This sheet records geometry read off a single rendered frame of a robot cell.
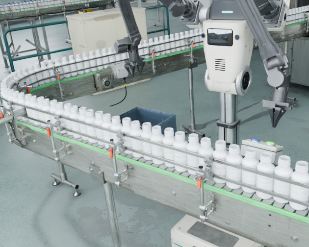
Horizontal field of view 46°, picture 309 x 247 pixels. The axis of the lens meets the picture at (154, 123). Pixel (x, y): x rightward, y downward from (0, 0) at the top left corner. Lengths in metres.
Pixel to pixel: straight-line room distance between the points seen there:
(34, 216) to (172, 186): 1.85
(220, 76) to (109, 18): 3.90
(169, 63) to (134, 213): 1.46
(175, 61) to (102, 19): 2.30
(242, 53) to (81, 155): 0.96
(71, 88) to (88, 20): 2.57
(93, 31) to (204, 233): 3.91
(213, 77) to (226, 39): 0.22
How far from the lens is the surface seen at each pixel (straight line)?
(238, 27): 1.83
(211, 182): 1.42
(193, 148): 1.40
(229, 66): 1.89
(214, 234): 2.31
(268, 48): 1.41
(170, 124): 2.15
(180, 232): 2.34
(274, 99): 1.42
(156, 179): 1.56
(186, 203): 1.53
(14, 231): 3.10
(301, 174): 1.25
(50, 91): 3.00
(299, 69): 5.29
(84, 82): 3.10
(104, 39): 5.65
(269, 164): 1.28
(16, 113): 2.21
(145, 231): 2.77
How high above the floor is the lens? 1.78
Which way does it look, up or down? 24 degrees down
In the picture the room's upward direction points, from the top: 5 degrees counter-clockwise
